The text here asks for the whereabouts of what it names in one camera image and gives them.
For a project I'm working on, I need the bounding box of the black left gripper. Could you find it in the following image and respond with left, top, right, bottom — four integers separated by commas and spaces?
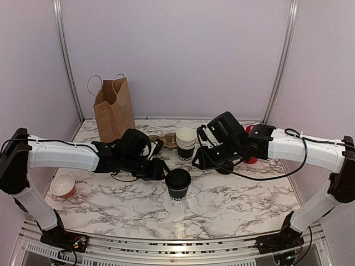
121, 154, 173, 181

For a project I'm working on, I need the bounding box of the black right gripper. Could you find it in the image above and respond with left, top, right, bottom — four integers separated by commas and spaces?
192, 140, 242, 170

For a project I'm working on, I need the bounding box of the black plastic cup lid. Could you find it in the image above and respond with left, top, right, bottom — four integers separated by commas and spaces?
165, 168, 191, 190

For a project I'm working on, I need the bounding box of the single black paper cup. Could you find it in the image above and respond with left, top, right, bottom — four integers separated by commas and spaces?
168, 186, 189, 202

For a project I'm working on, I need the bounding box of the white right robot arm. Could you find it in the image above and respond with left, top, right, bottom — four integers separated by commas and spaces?
192, 111, 354, 253

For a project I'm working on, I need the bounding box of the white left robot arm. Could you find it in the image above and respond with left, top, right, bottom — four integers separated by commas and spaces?
1, 128, 170, 247

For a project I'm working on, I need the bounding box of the stack of black cup lids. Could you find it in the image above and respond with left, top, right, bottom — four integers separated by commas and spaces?
216, 162, 235, 175

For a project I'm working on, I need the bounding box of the stack of black paper cups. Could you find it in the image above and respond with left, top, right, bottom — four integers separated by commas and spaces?
176, 127, 197, 161

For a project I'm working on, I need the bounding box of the cardboard cup carrier tray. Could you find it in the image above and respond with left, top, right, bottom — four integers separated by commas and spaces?
149, 133, 178, 150

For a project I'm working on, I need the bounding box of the red ribbed metal bucket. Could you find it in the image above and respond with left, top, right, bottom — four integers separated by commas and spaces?
244, 124, 258, 165

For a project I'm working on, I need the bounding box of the brown paper bag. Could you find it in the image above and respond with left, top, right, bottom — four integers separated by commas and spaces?
93, 73, 135, 143

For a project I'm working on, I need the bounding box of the orange paper bowl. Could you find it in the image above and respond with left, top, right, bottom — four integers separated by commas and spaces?
50, 173, 75, 198

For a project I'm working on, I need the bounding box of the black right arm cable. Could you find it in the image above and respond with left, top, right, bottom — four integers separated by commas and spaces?
196, 126, 355, 182

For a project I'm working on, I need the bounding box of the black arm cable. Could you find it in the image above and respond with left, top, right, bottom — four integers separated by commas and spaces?
196, 126, 355, 182
0, 138, 139, 182

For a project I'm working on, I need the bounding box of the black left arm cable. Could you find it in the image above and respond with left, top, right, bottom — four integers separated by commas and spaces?
0, 138, 139, 182

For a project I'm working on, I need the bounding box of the aluminium front rail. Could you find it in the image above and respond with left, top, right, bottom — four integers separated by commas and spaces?
18, 221, 334, 265

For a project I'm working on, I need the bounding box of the aluminium left corner post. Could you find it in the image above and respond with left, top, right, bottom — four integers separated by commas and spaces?
53, 0, 85, 124

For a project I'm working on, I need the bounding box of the aluminium corner post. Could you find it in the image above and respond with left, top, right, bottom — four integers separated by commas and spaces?
262, 0, 299, 124
53, 0, 85, 124

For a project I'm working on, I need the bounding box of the aluminium right corner post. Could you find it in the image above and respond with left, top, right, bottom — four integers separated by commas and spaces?
262, 0, 299, 124

